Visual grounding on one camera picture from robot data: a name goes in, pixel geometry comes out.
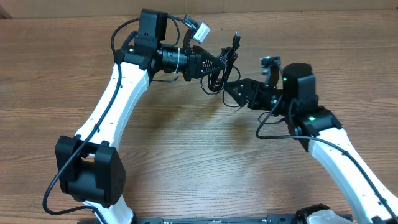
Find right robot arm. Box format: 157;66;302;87
225;63;397;223

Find black usb cables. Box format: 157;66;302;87
200;30;249;112

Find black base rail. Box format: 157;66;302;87
77;213;352;224

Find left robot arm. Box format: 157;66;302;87
53;9;224;223

